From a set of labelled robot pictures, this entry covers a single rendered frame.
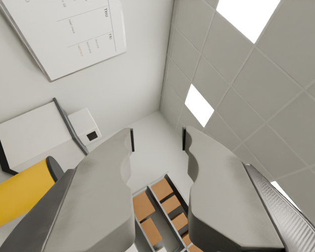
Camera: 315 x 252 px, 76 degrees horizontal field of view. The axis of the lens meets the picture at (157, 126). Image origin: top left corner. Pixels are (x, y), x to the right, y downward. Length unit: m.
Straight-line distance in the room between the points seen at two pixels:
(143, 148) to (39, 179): 2.87
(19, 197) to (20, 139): 1.06
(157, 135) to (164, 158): 0.58
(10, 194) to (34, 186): 0.20
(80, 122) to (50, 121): 0.42
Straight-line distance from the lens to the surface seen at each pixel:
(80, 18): 2.54
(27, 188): 2.17
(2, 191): 2.28
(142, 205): 3.90
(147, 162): 4.51
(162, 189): 3.94
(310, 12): 1.98
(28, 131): 3.09
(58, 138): 2.88
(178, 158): 4.60
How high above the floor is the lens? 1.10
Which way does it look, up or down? 17 degrees up
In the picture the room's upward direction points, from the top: 61 degrees clockwise
